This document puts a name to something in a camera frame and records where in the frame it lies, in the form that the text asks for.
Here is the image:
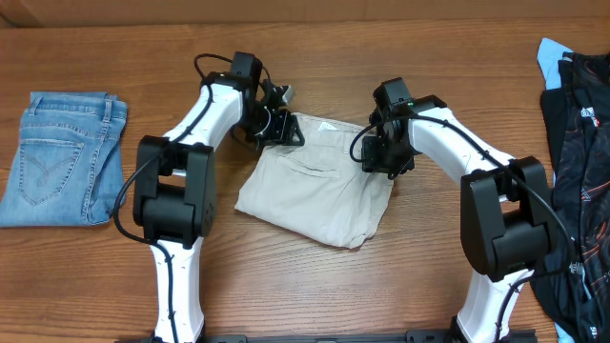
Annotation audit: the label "beige cotton shorts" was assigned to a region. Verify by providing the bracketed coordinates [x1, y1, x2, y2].
[234, 113, 394, 249]

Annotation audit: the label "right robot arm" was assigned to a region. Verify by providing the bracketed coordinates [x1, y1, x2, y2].
[355, 77, 559, 342]

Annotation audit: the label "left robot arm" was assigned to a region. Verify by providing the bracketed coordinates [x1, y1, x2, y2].
[124, 51, 305, 342]

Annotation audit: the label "black patterned garment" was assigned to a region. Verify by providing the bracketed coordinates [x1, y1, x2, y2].
[531, 52, 609, 342]

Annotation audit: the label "light blue garment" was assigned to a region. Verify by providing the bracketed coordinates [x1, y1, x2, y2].
[537, 38, 572, 90]

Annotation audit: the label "folded blue jeans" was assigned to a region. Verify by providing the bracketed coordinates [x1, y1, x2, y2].
[1, 91, 128, 228]

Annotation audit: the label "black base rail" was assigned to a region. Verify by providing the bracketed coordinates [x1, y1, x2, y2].
[113, 328, 539, 343]

